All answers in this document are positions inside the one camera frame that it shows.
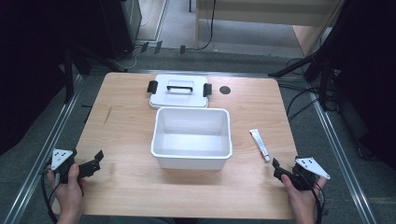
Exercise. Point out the dark cabinet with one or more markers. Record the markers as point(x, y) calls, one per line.
point(120, 25)

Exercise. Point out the white ointment tube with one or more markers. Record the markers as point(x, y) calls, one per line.
point(259, 145)

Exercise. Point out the person's left hand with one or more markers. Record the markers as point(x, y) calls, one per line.
point(69, 193)

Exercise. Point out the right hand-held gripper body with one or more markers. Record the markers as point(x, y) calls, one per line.
point(300, 172)

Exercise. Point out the black tripod stand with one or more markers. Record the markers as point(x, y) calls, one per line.
point(314, 68)
point(74, 62)

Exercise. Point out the black round table hole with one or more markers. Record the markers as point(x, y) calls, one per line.
point(224, 90)

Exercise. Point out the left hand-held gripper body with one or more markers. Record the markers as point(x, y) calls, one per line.
point(63, 161)

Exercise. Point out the white plastic storage box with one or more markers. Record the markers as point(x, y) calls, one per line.
point(192, 137)

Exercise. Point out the person's right hand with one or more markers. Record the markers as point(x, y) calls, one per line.
point(301, 199)

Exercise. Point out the wooden furniture frame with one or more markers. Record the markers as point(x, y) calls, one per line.
point(264, 18)

